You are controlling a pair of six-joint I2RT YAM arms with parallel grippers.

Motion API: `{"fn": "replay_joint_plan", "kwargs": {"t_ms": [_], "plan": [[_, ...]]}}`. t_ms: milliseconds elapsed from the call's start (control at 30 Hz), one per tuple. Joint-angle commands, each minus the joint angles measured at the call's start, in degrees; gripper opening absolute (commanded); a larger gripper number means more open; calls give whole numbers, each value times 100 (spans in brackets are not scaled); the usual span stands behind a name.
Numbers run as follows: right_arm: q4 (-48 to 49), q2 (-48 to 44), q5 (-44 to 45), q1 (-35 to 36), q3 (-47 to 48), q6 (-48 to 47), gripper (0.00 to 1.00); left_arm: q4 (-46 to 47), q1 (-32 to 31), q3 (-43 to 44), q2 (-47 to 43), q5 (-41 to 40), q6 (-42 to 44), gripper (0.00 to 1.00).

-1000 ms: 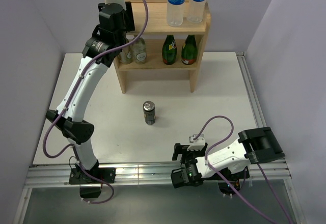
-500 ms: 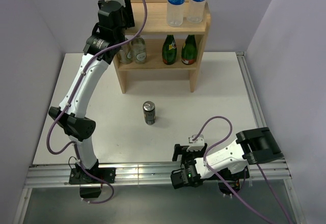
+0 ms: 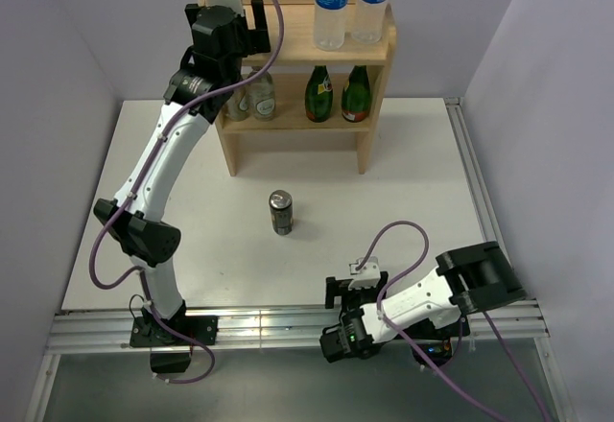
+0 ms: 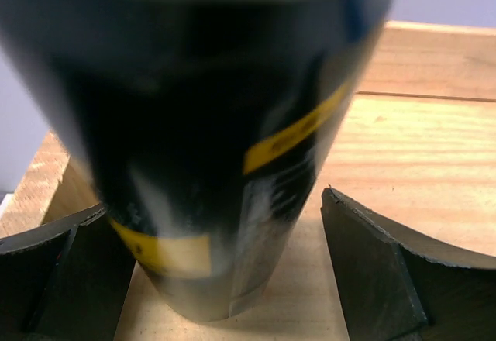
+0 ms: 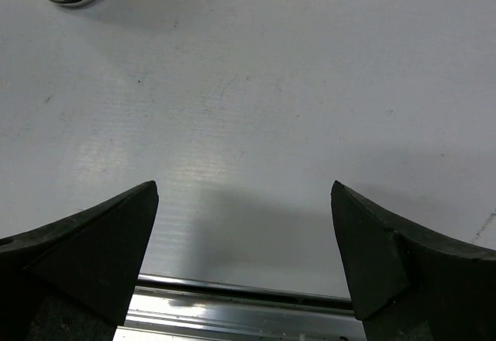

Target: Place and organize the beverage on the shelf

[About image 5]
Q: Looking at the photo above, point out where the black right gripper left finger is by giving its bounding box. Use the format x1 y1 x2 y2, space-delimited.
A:
1 181 158 340

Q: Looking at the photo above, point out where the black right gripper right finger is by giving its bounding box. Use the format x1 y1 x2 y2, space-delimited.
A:
331 181 495 340

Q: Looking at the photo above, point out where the aluminium rail frame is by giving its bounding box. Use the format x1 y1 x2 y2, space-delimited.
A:
114 274 366 340

